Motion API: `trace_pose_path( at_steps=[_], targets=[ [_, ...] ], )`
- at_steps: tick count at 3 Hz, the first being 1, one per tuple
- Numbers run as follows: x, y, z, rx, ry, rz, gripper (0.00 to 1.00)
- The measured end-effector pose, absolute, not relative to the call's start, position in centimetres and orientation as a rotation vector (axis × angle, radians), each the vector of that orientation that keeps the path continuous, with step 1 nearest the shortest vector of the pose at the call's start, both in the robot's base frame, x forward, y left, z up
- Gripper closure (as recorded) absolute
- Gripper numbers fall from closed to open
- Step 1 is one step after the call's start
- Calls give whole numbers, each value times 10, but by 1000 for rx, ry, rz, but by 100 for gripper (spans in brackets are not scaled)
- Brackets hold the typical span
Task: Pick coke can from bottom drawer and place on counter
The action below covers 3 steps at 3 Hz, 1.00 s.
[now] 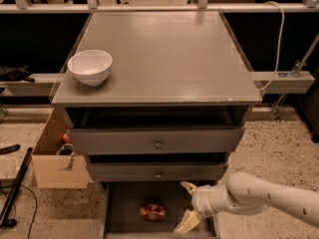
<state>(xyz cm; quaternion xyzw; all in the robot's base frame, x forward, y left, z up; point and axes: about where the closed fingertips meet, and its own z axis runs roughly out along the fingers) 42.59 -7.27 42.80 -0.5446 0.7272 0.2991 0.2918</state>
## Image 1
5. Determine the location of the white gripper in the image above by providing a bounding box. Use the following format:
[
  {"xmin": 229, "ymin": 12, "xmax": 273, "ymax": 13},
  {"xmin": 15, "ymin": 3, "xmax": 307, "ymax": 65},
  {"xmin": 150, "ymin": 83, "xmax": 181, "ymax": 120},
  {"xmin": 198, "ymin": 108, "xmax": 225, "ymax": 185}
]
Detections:
[{"xmin": 173, "ymin": 181, "xmax": 217, "ymax": 236}]

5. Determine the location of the red coke can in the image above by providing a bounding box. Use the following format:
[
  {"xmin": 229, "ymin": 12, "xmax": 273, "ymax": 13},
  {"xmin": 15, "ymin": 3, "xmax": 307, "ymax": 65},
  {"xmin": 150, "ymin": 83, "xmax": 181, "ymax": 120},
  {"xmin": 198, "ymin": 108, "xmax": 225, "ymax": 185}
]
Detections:
[{"xmin": 140, "ymin": 203, "xmax": 165, "ymax": 221}]

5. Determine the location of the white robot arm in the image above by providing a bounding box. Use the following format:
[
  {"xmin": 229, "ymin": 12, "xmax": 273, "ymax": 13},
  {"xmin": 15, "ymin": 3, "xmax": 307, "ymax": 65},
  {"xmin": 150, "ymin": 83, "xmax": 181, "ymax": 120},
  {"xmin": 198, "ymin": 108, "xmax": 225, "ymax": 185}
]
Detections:
[{"xmin": 173, "ymin": 172, "xmax": 319, "ymax": 236}]

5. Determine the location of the grey bottom drawer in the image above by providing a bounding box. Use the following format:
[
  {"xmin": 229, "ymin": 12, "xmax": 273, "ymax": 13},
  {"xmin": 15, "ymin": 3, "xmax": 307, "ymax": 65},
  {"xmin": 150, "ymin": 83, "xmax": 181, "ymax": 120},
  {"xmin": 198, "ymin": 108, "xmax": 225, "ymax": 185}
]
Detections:
[{"xmin": 100, "ymin": 181, "xmax": 220, "ymax": 239}]

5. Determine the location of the grey drawer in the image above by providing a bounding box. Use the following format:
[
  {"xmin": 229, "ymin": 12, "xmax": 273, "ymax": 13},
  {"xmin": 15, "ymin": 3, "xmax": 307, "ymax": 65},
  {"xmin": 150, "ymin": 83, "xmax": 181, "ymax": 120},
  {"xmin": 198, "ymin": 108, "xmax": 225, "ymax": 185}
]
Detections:
[
  {"xmin": 100, "ymin": 181, "xmax": 220, "ymax": 239},
  {"xmin": 87, "ymin": 162, "xmax": 228, "ymax": 182},
  {"xmin": 67, "ymin": 126, "xmax": 245, "ymax": 155}
]

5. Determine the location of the grey middle drawer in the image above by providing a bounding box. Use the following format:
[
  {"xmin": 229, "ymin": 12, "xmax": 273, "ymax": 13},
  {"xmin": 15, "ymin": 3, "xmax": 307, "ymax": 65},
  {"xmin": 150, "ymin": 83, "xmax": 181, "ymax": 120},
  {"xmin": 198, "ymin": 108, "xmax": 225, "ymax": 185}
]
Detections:
[{"xmin": 87, "ymin": 162, "xmax": 228, "ymax": 182}]

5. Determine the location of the grey drawer cabinet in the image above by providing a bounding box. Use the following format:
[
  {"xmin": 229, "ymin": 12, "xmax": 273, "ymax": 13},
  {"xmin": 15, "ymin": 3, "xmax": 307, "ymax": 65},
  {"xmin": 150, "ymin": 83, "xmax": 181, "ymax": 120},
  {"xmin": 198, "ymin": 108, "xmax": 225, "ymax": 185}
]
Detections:
[{"xmin": 49, "ymin": 9, "xmax": 264, "ymax": 239}]

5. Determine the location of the grey top drawer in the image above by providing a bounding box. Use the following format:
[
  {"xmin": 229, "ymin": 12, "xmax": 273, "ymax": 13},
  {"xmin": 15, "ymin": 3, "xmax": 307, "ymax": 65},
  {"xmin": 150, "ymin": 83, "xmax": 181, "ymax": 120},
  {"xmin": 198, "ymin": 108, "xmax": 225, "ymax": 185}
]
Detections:
[{"xmin": 67, "ymin": 126, "xmax": 245, "ymax": 155}]

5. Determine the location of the cardboard box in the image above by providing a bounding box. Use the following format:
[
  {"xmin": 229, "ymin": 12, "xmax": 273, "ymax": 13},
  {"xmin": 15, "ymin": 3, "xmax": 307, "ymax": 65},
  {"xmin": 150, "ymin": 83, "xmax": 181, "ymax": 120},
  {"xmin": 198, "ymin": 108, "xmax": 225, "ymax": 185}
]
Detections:
[{"xmin": 32, "ymin": 109, "xmax": 90, "ymax": 188}]

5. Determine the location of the orange ball in box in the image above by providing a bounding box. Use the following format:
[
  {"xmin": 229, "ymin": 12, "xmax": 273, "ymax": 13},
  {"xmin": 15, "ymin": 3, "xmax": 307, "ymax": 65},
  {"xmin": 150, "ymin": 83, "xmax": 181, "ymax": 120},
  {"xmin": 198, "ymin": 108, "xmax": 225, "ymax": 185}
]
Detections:
[{"xmin": 62, "ymin": 133, "xmax": 71, "ymax": 143}]

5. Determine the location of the white bowl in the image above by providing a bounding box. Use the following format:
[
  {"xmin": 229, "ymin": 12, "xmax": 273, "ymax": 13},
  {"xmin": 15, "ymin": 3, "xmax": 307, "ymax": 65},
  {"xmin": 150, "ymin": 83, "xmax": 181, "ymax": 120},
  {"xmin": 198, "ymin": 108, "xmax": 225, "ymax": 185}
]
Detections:
[{"xmin": 67, "ymin": 50, "xmax": 113, "ymax": 86}]

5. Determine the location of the black pole stand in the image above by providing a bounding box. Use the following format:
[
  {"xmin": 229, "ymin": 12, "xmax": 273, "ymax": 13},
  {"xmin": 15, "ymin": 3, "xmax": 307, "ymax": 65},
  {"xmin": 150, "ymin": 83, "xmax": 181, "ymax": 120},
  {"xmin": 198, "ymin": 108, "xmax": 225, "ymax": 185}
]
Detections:
[{"xmin": 0, "ymin": 147, "xmax": 33, "ymax": 229}]

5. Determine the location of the black cloth bundle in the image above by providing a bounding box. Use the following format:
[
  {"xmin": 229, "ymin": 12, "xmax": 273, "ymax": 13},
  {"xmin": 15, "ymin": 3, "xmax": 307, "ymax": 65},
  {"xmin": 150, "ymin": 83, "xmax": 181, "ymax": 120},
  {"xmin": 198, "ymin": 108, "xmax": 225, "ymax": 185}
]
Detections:
[{"xmin": 0, "ymin": 65, "xmax": 35, "ymax": 83}]

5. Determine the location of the grey metal railing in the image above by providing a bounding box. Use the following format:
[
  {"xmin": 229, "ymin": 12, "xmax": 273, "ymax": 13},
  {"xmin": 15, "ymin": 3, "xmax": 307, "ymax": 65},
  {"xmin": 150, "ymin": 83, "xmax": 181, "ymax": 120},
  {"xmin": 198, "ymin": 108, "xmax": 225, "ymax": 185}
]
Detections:
[{"xmin": 0, "ymin": 0, "xmax": 319, "ymax": 13}]

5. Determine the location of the black floor cable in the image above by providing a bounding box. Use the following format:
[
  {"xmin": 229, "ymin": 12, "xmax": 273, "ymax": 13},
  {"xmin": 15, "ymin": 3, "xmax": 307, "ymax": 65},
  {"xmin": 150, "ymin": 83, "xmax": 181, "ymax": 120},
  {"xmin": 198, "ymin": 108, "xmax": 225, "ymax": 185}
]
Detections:
[{"xmin": 0, "ymin": 182, "xmax": 39, "ymax": 239}]

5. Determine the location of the white cable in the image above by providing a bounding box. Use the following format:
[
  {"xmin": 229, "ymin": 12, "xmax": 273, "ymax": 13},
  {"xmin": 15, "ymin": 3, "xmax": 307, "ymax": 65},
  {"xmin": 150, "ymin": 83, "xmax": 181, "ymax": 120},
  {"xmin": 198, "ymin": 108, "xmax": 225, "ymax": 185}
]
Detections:
[{"xmin": 257, "ymin": 0, "xmax": 287, "ymax": 93}]

